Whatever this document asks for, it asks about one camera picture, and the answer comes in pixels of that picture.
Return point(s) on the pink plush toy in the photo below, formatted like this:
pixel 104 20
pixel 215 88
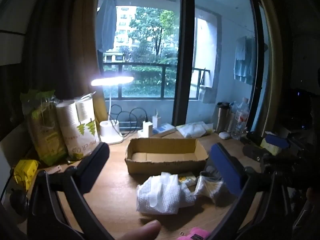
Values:
pixel 193 233

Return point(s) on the balcony railing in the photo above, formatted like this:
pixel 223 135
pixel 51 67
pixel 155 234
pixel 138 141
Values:
pixel 140 66

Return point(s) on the person's left hand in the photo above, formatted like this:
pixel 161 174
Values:
pixel 142 230

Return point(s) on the hanging pale blue garment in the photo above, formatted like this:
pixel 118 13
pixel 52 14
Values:
pixel 243 60

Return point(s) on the white plastic bag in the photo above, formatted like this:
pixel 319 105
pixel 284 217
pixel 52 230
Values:
pixel 193 129

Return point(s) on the clear water bottle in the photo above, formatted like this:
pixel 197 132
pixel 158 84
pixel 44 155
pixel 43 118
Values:
pixel 240 122

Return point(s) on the dark door frame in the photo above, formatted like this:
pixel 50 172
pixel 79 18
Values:
pixel 183 55

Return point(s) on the pale yellow soft packet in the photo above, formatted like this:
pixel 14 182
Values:
pixel 271 147

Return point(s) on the cardboard box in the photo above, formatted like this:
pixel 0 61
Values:
pixel 165 160

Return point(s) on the white earbud case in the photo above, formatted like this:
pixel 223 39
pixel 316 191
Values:
pixel 224 135

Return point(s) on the blue and white box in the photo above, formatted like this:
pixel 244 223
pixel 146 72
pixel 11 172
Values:
pixel 163 129

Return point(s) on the hanging grey garment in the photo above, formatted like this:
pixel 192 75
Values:
pixel 107 22

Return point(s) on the black round earpiece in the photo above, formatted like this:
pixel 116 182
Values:
pixel 18 202

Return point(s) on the pack of paper cups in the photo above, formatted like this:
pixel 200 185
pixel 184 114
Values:
pixel 77 125

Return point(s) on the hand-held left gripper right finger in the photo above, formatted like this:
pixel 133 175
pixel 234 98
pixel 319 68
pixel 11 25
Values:
pixel 226 167

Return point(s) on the steel thermos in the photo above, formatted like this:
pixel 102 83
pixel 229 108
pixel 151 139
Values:
pixel 223 117

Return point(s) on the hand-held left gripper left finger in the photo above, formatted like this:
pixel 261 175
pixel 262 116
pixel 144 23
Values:
pixel 96 158

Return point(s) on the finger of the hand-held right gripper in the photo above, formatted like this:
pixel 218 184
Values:
pixel 277 141
pixel 252 152

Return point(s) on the dark curtain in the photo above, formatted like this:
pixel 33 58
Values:
pixel 62 42

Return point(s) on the white paper towel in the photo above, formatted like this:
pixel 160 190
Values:
pixel 160 195

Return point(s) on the white charger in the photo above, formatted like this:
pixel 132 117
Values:
pixel 147 129
pixel 157 121

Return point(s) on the green plastic bag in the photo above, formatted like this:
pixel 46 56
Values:
pixel 43 130

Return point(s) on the white desk lamp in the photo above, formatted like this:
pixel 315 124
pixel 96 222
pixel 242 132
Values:
pixel 111 130

